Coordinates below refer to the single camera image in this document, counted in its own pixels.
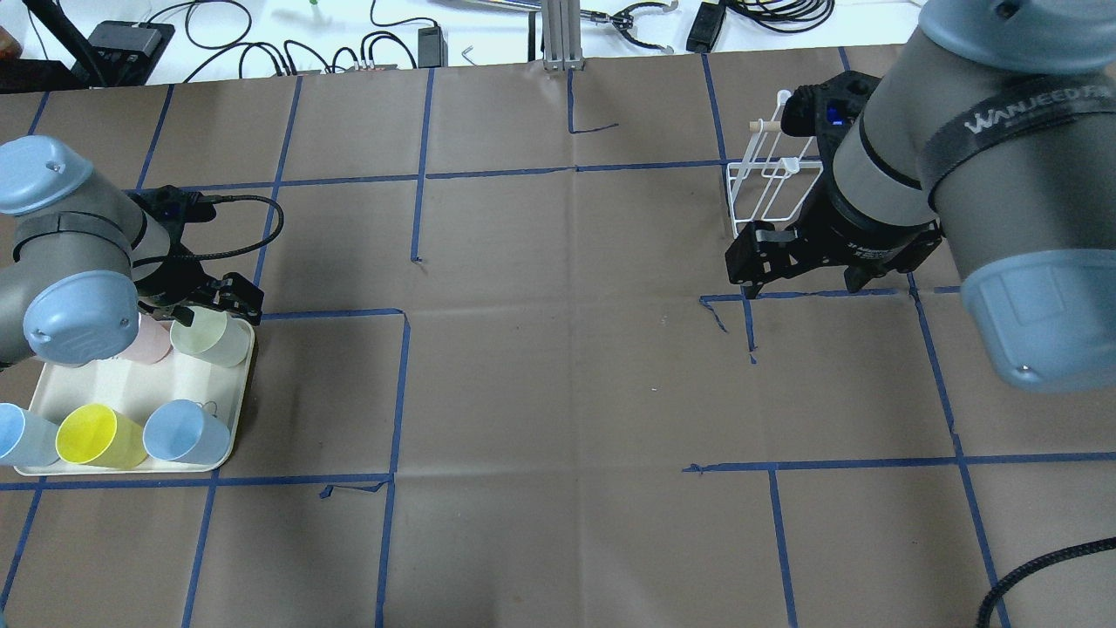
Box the black braided cable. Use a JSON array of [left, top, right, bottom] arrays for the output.
[[975, 537, 1116, 628]]

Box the black power adapter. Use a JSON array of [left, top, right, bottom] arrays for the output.
[[685, 1, 727, 54]]

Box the aluminium frame post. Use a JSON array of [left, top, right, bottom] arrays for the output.
[[541, 0, 583, 73]]

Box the metal grabber tool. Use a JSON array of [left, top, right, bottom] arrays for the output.
[[579, 1, 679, 55]]

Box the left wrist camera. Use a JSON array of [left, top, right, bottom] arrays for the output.
[[128, 184, 217, 232]]

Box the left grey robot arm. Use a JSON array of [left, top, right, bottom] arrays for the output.
[[1, 134, 283, 367]]

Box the yellow cup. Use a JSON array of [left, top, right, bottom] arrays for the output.
[[55, 403, 148, 468]]

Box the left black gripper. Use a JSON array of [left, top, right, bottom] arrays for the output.
[[140, 257, 264, 325]]

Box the white ikea cup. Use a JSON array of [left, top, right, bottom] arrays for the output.
[[170, 306, 252, 367]]

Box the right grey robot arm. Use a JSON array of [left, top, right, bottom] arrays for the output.
[[725, 1, 1115, 393]]

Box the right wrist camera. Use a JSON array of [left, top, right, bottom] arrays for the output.
[[779, 71, 881, 138]]

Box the cream plastic tray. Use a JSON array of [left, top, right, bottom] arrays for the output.
[[25, 350, 252, 474]]

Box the left camera cable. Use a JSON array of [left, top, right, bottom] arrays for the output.
[[170, 194, 285, 263]]

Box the coiled black cable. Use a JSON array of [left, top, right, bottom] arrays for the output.
[[728, 0, 836, 33]]

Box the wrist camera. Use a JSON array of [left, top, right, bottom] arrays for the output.
[[779, 71, 881, 138], [128, 184, 217, 232]]

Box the light blue cup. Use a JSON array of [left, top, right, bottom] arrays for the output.
[[1, 403, 60, 468]]

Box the pink cup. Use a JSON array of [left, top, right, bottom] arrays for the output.
[[114, 313, 172, 365]]

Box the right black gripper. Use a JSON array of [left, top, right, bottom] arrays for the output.
[[727, 203, 943, 294]]

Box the white wire cup rack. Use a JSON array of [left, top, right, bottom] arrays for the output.
[[725, 118, 822, 236]]

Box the black usb hub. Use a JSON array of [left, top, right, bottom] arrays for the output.
[[88, 20, 176, 62]]

